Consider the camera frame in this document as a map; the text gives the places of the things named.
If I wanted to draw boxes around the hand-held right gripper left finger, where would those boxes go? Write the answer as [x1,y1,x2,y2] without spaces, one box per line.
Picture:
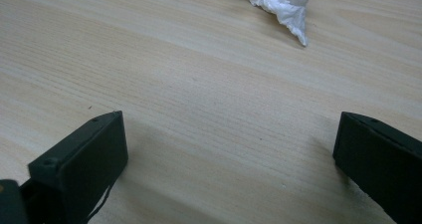
[19,110,129,224]

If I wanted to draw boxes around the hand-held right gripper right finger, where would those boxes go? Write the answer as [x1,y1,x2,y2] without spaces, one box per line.
[332,111,422,224]

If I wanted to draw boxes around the white tissue paper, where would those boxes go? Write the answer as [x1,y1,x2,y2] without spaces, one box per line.
[237,0,321,48]

